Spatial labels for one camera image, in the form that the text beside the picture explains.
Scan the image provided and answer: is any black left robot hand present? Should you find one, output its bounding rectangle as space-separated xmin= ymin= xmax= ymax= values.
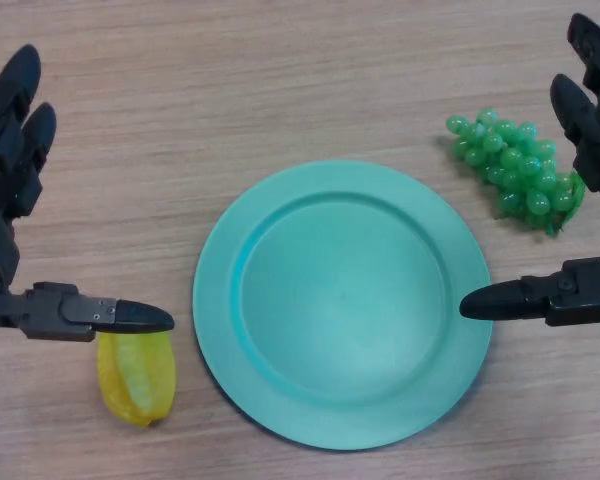
xmin=0 ymin=43 xmax=175 ymax=354

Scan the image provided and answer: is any yellow starfruit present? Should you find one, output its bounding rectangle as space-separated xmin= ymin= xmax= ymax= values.
xmin=97 ymin=330 xmax=177 ymax=429

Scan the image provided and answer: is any green round plate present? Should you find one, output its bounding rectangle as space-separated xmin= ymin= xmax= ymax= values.
xmin=192 ymin=159 xmax=494 ymax=454

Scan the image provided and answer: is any green grape bunch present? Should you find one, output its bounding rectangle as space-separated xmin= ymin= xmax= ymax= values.
xmin=445 ymin=108 xmax=586 ymax=237

